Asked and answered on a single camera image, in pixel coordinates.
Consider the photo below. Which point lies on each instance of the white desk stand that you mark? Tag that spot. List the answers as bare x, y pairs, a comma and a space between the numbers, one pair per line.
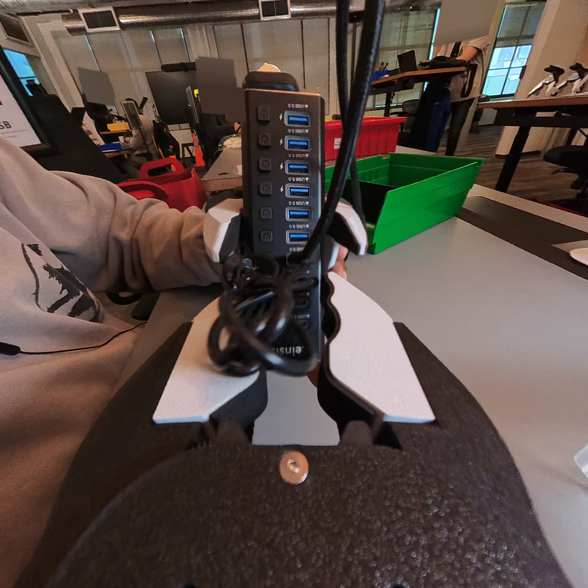
581, 256

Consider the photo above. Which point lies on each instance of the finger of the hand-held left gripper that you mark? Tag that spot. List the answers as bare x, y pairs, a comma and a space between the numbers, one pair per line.
218, 229
356, 227

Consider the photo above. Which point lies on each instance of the white sign board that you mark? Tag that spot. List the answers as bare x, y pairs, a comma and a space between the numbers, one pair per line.
13, 110

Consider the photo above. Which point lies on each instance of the person's left hand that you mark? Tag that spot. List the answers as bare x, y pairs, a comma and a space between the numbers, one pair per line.
342, 266

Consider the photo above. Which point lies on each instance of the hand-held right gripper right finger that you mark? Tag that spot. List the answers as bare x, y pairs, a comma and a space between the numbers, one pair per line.
372, 363

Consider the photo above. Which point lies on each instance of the brown top standing desk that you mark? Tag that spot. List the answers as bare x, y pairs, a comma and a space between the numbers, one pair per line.
413, 76

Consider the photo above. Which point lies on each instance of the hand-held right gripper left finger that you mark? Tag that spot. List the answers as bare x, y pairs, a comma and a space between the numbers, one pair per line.
188, 381

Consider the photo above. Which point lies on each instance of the ceiling vent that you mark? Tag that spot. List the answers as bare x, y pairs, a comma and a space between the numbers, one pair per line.
99, 18
274, 8

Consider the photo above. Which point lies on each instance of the orange cone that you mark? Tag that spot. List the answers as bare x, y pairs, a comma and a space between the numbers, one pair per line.
199, 154

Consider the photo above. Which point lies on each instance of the red tote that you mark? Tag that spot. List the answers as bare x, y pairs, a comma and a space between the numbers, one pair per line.
138, 187
183, 188

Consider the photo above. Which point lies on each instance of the window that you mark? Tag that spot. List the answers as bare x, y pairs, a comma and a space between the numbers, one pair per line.
507, 69

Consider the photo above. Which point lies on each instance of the black grey device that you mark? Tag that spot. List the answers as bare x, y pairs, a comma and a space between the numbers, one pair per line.
576, 78
546, 82

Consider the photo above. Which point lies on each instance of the large black screen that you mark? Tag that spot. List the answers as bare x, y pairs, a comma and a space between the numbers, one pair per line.
170, 99

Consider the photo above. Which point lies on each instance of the black laptop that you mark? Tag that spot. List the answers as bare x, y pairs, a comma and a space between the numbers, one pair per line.
408, 62

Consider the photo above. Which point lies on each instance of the green plastic bin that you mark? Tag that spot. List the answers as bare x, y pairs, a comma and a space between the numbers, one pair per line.
422, 211

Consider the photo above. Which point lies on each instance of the black divider panel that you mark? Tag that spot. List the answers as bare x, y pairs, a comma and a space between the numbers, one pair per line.
374, 206

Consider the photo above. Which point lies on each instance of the black office chair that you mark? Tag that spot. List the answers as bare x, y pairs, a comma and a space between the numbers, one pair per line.
565, 158

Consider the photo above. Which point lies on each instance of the black multi-port usb hub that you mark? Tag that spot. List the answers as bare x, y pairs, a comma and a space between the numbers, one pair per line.
275, 158

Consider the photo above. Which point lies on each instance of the red plastic bin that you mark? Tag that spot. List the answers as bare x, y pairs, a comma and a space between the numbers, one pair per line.
372, 138

